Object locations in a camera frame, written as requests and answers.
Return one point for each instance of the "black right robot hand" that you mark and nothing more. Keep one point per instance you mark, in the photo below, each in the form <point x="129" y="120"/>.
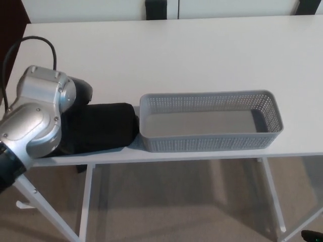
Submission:
<point x="311" y="237"/>

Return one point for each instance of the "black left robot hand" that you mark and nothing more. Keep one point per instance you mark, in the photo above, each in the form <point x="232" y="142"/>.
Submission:
<point x="83" y="92"/>

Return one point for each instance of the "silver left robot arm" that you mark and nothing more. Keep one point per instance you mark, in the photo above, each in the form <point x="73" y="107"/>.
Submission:
<point x="38" y="121"/>

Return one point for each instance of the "small black floor object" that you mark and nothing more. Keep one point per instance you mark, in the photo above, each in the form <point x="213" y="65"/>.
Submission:
<point x="81" y="169"/>

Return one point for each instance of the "dark brown door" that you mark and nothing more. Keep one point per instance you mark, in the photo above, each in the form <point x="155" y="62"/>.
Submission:
<point x="10" y="30"/>

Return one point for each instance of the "white table hook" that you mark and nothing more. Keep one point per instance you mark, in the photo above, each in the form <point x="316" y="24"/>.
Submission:
<point x="24" y="205"/>

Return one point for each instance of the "grey perforated plastic basket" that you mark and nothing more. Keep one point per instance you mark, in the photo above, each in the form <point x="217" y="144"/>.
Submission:
<point x="202" y="145"/>

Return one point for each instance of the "white metal table leg frame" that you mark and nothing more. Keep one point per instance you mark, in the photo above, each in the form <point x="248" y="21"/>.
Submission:
<point x="273" y="196"/>
<point x="87" y="196"/>

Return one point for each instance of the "black vertical post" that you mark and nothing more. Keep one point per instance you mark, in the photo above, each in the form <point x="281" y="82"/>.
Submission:
<point x="156" y="10"/>
<point x="306" y="7"/>

